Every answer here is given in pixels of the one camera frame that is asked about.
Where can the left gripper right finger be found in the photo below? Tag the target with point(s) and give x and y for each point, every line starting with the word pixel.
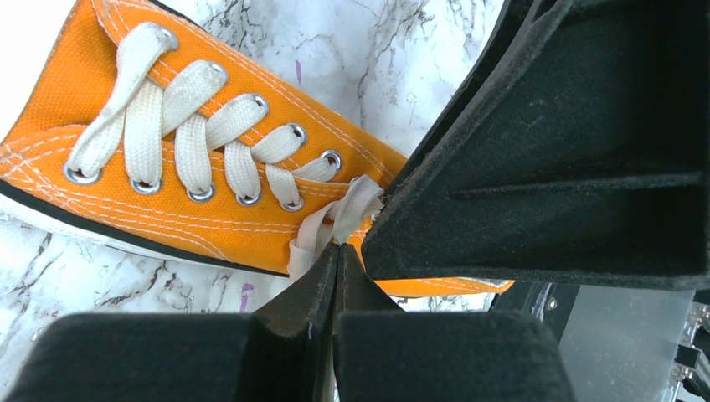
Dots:
pixel 383 353

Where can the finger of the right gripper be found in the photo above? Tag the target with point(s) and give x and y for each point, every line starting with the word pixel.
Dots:
pixel 576 151

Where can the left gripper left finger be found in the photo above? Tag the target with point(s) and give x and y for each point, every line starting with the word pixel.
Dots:
pixel 280 352

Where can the white shoelace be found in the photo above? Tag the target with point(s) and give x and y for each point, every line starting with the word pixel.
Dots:
pixel 139 114

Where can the orange canvas sneaker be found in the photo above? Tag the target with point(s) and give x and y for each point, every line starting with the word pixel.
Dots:
pixel 58 69

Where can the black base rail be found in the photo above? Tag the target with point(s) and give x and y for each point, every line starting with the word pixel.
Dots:
pixel 551 303

